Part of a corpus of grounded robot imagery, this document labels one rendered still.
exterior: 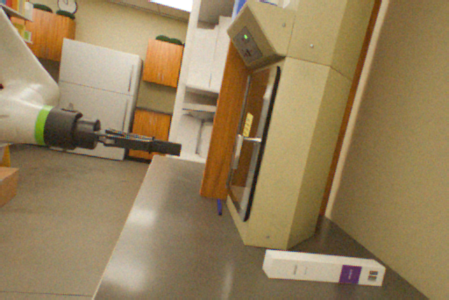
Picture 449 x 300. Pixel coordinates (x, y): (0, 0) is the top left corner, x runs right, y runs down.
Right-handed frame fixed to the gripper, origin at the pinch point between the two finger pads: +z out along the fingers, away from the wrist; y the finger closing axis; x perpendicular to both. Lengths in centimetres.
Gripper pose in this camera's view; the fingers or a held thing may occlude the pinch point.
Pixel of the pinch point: (167, 147)
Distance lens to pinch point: 80.9
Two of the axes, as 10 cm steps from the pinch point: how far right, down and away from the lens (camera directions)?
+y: -1.4, -1.6, 9.8
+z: 9.7, 1.8, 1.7
